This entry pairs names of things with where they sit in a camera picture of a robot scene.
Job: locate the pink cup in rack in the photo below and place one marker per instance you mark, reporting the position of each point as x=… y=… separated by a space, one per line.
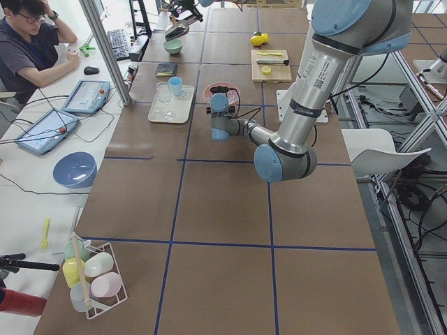
x=106 y=285

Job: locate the metal ice scoop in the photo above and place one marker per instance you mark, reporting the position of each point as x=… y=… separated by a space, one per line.
x=178 y=29

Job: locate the yellow plastic knife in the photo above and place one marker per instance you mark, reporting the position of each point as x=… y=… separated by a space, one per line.
x=276 y=54

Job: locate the green clamp tool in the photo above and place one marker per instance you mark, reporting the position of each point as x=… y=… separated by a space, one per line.
x=86 y=48

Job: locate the red cylinder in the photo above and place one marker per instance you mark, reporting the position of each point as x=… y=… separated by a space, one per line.
x=21 y=303

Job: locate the blue bowl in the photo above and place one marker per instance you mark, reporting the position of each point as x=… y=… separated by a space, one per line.
x=76 y=170

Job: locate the steel muddler black tip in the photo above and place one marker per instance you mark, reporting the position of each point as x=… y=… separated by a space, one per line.
x=273 y=62

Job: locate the green cup in rack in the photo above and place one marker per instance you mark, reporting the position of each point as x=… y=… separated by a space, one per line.
x=69 y=251

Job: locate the yellow plastic fork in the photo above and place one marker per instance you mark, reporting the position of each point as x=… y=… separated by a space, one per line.
x=44 y=239

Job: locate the light blue cup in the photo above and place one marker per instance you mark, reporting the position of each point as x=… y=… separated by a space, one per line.
x=175 y=84

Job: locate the white wire cup rack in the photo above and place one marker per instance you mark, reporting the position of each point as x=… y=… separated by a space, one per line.
x=93 y=277

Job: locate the white chair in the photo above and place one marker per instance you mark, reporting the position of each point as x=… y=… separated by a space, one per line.
x=372 y=151

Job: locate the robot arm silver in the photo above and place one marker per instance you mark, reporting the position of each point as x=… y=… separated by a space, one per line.
x=339 y=30

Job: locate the yellow lemon lower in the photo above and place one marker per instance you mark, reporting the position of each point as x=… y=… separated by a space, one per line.
x=257 y=40

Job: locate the black keyboard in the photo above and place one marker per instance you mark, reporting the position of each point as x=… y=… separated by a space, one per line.
x=120 y=44

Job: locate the lemon half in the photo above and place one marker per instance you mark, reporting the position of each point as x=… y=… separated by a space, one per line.
x=266 y=70

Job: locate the yellow cup in rack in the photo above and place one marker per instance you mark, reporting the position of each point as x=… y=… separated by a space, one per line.
x=70 y=272

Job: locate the green bowl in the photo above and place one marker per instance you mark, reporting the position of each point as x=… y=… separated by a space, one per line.
x=173 y=46

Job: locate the pink bowl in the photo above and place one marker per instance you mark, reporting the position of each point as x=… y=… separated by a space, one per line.
x=232 y=94

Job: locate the far teach pendant tablet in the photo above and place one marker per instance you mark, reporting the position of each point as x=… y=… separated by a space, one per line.
x=87 y=97

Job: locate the clear cup in rack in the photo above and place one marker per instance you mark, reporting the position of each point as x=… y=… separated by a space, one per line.
x=77 y=299

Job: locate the near teach pendant tablet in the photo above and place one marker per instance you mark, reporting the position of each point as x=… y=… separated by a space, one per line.
x=47 y=132

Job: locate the black computer mouse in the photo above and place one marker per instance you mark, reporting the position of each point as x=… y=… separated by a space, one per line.
x=91 y=70

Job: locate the yellow lemon upper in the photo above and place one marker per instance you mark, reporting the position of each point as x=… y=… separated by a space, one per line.
x=265 y=38

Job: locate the aluminium frame post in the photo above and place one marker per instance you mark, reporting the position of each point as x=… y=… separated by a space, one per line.
x=94 y=21

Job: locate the yellow lemon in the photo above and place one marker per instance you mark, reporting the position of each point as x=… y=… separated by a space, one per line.
x=265 y=38
x=257 y=40

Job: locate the clear wine glass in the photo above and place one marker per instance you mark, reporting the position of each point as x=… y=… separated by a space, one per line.
x=164 y=97

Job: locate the seated person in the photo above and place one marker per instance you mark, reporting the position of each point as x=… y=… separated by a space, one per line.
x=30 y=32

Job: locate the teach pendant tablet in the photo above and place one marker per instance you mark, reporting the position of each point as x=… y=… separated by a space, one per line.
x=87 y=97
x=47 y=132

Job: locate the wooden cutting board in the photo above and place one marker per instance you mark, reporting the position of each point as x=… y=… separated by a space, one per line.
x=279 y=73

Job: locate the white cup in rack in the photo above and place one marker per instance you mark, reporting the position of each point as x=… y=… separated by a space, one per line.
x=98 y=264

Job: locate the white bear tray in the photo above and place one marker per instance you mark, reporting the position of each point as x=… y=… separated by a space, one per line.
x=180 y=105

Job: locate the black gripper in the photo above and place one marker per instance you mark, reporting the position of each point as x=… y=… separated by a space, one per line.
x=184 y=5

